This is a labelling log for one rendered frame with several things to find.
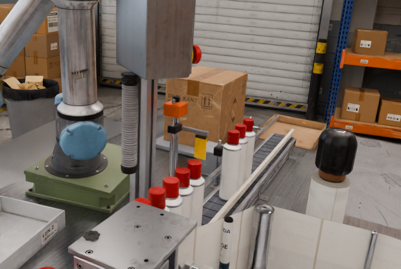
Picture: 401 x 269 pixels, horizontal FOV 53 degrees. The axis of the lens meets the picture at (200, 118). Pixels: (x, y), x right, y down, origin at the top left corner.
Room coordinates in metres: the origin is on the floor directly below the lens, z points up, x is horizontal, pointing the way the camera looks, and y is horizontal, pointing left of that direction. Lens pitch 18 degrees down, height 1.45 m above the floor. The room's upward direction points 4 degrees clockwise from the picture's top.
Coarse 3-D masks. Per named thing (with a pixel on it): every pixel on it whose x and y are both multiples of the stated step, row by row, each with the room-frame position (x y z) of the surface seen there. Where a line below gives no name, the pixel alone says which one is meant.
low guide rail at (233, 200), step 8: (288, 136) 1.51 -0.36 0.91; (280, 144) 1.41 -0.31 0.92; (272, 152) 1.33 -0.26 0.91; (264, 160) 1.25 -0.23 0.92; (264, 168) 1.22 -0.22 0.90; (256, 176) 1.14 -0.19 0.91; (248, 184) 1.07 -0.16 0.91; (240, 192) 1.01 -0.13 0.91; (232, 200) 0.96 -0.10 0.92; (224, 208) 0.92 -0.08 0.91; (216, 216) 0.88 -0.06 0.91; (224, 216) 0.91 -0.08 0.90
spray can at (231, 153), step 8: (232, 136) 1.02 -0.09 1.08; (224, 144) 1.04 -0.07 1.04; (232, 144) 1.02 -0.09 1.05; (224, 152) 1.02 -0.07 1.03; (232, 152) 1.01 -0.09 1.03; (240, 152) 1.03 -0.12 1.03; (224, 160) 1.02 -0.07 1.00; (232, 160) 1.01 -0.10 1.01; (224, 168) 1.02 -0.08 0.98; (232, 168) 1.01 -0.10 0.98; (224, 176) 1.02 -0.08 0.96; (232, 176) 1.01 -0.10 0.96; (224, 184) 1.02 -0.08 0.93; (232, 184) 1.01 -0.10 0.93; (224, 192) 1.02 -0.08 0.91; (232, 192) 1.02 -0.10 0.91; (224, 200) 1.01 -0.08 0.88
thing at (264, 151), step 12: (264, 144) 1.49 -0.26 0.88; (276, 144) 1.50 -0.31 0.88; (264, 156) 1.37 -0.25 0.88; (276, 156) 1.37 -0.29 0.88; (252, 168) 1.25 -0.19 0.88; (216, 192) 1.07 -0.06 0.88; (204, 204) 0.99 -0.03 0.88; (216, 204) 1.00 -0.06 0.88; (204, 216) 0.93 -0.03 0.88; (228, 216) 0.94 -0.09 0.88
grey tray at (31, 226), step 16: (0, 208) 0.95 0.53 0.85; (16, 208) 0.95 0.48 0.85; (32, 208) 0.93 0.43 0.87; (48, 208) 0.92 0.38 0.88; (0, 224) 0.90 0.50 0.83; (16, 224) 0.90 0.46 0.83; (32, 224) 0.91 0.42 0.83; (48, 224) 0.85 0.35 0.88; (64, 224) 0.91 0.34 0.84; (0, 240) 0.83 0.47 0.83; (16, 240) 0.83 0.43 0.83; (32, 240) 0.79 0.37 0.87; (48, 240) 0.84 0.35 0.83; (0, 256) 0.77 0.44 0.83; (16, 256) 0.74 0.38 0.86
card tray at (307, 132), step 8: (280, 120) 1.95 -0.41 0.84; (288, 120) 1.93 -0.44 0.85; (296, 120) 1.92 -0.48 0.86; (304, 120) 1.90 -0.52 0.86; (272, 128) 1.84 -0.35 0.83; (280, 128) 1.84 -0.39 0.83; (288, 128) 1.85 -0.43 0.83; (296, 128) 1.86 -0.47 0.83; (304, 128) 1.87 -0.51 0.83; (312, 128) 1.88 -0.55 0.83; (320, 128) 1.86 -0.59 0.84; (264, 136) 1.72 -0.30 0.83; (296, 136) 1.75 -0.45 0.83; (304, 136) 1.75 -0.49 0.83; (312, 136) 1.76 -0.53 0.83; (296, 144) 1.64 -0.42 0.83; (304, 144) 1.64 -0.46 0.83; (312, 144) 1.65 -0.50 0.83
